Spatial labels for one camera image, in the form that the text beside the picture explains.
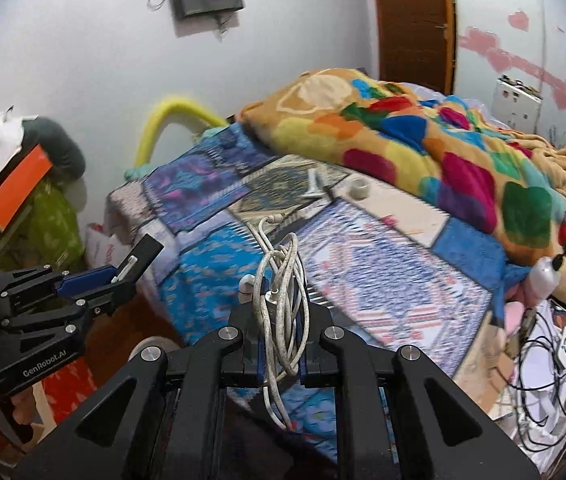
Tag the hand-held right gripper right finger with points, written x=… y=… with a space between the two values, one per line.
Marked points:
x=323 y=340

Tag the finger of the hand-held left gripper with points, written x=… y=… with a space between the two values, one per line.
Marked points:
x=108 y=297
x=83 y=278

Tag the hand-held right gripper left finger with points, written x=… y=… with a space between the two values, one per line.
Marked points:
x=243 y=335

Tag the person's left hand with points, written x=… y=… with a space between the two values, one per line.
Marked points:
x=23 y=410

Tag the white bag with red print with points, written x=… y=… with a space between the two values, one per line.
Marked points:
x=103 y=245

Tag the red patterned cloth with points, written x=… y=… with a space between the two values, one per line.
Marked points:
x=70 y=390

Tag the green patterned bag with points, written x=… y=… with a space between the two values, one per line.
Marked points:
x=53 y=230

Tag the blue patchwork bed sheet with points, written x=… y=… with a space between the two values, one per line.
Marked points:
x=363 y=260

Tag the orange cardboard box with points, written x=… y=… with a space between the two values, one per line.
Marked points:
x=18 y=185

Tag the teal cloth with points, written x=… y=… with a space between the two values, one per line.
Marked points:
x=138 y=172

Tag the dark grey cushion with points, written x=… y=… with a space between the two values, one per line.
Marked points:
x=60 y=145

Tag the white tape roll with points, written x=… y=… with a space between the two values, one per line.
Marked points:
x=358 y=189

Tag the yellow foam tube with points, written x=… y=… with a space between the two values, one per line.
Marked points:
x=155 y=120

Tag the colourful heart print blanket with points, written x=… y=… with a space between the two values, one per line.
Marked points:
x=413 y=135

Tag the white bottle with black cap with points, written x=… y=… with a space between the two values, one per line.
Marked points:
x=545 y=272

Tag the small white cabinet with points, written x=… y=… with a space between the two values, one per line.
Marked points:
x=518 y=105

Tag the brown wooden door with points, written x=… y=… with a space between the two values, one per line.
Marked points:
x=413 y=25

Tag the group of pink heart stickers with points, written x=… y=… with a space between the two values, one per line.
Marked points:
x=483 y=42

